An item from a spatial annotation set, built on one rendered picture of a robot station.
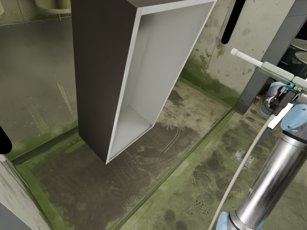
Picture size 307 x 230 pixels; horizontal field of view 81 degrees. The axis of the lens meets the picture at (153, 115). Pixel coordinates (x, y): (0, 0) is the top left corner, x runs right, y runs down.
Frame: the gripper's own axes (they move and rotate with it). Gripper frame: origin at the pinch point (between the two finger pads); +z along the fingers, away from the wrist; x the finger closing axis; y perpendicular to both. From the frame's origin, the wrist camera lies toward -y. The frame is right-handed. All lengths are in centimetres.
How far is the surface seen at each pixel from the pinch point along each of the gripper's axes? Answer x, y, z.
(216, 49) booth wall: 91, -82, -154
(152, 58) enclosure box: 86, 19, -23
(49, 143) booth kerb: 141, 144, -61
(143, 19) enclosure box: 92, 9, 4
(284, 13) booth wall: 39, -124, -100
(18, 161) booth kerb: 142, 168, -42
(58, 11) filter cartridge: 173, 34, -4
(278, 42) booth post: 27, -107, -120
